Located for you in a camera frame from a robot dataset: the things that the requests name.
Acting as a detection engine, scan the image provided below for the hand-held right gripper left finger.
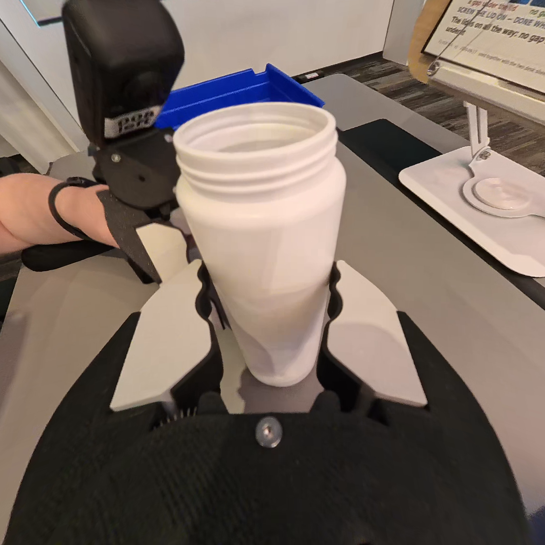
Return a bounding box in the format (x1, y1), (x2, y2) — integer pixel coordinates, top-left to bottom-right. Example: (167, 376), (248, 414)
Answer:
(109, 260), (224, 413)

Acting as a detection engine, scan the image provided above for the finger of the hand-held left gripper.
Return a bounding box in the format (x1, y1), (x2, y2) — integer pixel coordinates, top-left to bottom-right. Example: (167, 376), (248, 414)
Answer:
(135, 222), (227, 330)

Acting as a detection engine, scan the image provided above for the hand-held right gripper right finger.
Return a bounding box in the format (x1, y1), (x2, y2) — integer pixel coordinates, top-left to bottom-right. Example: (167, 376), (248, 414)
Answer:
(316, 260), (428, 413)

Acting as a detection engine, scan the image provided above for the white bottle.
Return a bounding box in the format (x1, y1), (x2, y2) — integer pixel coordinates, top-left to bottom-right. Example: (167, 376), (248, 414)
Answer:
(173, 101), (346, 387)

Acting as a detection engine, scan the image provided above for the blue plastic bin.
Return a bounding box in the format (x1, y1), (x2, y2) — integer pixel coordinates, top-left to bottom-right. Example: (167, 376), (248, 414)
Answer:
(155, 64), (325, 130)

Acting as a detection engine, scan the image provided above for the person's left forearm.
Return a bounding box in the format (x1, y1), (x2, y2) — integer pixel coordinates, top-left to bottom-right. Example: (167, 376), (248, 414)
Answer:
(0, 172), (58, 256)

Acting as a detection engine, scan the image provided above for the person's left hand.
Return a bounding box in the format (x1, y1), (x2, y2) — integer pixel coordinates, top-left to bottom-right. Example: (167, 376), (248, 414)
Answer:
(53, 183), (122, 250)

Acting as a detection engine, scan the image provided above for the black wristband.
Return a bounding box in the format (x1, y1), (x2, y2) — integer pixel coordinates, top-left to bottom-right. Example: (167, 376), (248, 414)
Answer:
(48, 178), (112, 240)

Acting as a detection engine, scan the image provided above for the white sign stand base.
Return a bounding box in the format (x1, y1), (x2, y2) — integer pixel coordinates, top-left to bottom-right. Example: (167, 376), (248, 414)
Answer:
(399, 64), (545, 277)

